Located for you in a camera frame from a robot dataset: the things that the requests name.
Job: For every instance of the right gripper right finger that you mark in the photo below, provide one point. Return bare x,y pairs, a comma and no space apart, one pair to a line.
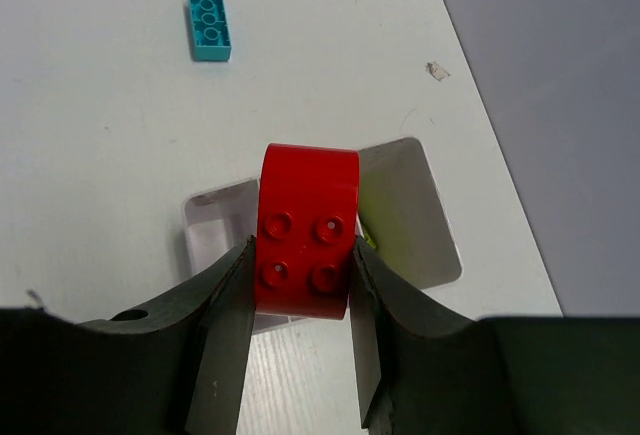
422,368

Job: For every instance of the small tape scrap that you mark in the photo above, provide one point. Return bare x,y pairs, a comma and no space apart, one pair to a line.
438,72

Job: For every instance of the red round lego piece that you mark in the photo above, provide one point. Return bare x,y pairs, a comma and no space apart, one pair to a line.
306,230

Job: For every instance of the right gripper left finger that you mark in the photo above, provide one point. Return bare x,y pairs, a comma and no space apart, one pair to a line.
175,364

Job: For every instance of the teal lego brick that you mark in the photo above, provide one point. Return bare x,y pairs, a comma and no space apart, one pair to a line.
209,30

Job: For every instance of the lime green lego plate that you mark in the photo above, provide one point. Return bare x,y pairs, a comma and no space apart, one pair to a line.
369,239

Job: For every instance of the left white divided container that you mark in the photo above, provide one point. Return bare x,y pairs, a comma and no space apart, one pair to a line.
398,204

